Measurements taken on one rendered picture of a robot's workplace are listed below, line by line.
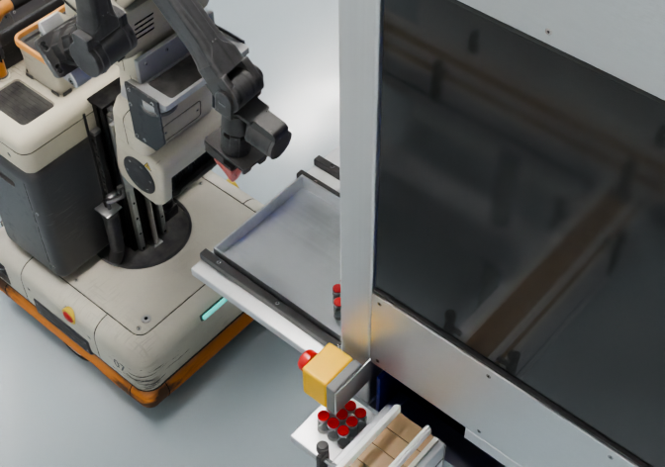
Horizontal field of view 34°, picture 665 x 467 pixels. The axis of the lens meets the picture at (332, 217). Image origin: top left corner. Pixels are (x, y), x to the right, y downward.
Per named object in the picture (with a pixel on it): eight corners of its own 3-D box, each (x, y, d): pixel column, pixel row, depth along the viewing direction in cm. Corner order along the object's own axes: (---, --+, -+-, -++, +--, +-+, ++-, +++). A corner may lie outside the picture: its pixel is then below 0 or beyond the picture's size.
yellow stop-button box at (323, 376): (361, 387, 184) (362, 363, 179) (334, 416, 181) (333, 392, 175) (328, 363, 188) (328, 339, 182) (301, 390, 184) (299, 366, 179)
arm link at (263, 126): (248, 59, 182) (214, 88, 178) (301, 94, 179) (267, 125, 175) (247, 105, 192) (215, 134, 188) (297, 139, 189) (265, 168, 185)
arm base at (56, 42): (79, 12, 214) (32, 42, 208) (97, 4, 207) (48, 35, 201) (103, 49, 217) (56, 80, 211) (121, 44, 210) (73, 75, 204)
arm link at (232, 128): (237, 85, 187) (215, 103, 184) (267, 105, 185) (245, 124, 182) (236, 111, 192) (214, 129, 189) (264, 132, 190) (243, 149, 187)
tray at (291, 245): (431, 267, 212) (432, 255, 209) (345, 350, 199) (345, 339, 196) (302, 185, 227) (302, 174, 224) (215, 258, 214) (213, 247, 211)
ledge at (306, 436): (399, 436, 189) (399, 430, 188) (351, 488, 183) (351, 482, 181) (337, 392, 195) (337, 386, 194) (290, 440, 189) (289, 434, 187)
